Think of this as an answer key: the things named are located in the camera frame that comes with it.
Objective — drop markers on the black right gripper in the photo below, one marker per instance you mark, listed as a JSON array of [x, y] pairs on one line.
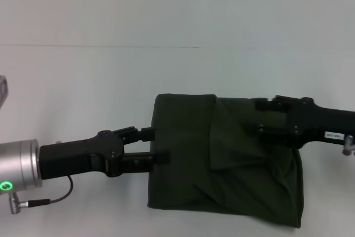
[[319, 126]]

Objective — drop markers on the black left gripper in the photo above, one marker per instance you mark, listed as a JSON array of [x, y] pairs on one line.
[[72, 159]]

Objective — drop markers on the dark green shirt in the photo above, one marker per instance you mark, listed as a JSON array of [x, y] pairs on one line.
[[180, 142]]

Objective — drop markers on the silver elbow connector plug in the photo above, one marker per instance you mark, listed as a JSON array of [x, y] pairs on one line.
[[17, 203]]

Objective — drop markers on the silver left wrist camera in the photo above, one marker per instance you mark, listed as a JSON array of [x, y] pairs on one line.
[[3, 90]]

